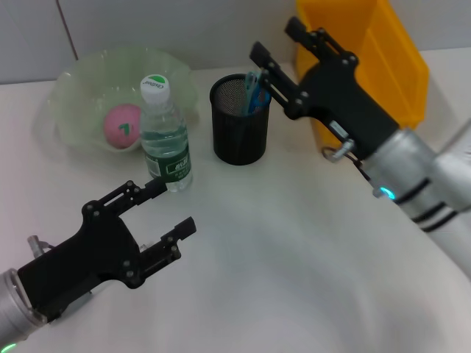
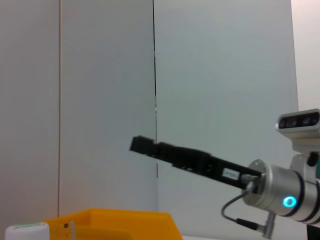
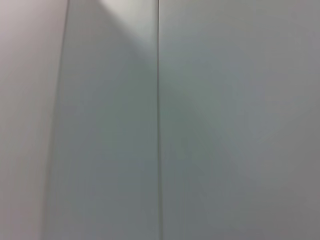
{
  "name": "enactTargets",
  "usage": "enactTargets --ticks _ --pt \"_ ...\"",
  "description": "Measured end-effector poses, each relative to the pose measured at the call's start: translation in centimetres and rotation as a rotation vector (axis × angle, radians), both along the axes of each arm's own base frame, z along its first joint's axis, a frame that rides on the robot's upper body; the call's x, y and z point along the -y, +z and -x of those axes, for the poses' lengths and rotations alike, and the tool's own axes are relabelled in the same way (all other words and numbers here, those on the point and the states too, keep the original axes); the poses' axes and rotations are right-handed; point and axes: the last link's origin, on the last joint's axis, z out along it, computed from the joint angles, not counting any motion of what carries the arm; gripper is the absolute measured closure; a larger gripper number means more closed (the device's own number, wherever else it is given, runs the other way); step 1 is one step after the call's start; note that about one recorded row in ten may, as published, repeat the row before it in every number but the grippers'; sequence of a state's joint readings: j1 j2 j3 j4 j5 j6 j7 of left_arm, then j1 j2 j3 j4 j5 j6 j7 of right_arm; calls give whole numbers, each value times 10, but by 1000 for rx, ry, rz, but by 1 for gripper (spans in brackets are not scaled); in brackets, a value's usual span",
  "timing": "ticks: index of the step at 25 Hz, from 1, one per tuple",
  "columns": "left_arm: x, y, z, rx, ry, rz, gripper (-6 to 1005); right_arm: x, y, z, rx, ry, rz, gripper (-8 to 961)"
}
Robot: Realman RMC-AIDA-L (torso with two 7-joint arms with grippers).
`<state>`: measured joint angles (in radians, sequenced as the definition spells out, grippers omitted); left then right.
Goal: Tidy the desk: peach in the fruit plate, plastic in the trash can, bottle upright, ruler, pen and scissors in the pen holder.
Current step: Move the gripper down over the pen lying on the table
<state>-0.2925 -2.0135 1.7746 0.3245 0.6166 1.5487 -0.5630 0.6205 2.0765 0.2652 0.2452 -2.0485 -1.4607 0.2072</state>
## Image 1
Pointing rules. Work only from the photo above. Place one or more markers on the yellow plastic storage bin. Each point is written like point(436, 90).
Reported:
point(397, 55)

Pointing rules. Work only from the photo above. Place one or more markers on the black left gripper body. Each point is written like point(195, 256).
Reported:
point(92, 257)

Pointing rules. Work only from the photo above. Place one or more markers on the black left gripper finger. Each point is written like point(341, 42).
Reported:
point(165, 250)
point(125, 196)

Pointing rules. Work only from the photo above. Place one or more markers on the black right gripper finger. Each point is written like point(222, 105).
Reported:
point(287, 92)
point(320, 42)

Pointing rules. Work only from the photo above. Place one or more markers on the blue scissors with sheath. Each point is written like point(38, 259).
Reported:
point(255, 99)

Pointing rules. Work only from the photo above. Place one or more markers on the clear bottle with green label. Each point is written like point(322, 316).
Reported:
point(165, 147)

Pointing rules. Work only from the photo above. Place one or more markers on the black mesh pen cup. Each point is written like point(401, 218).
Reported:
point(239, 139)

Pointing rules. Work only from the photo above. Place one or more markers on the translucent green fruit bowl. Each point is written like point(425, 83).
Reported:
point(92, 81)

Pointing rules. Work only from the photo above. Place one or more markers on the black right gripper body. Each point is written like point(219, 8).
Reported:
point(342, 103)

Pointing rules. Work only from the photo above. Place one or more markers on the pink toy peach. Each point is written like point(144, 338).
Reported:
point(117, 127)

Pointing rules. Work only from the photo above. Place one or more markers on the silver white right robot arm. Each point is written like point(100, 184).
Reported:
point(412, 165)

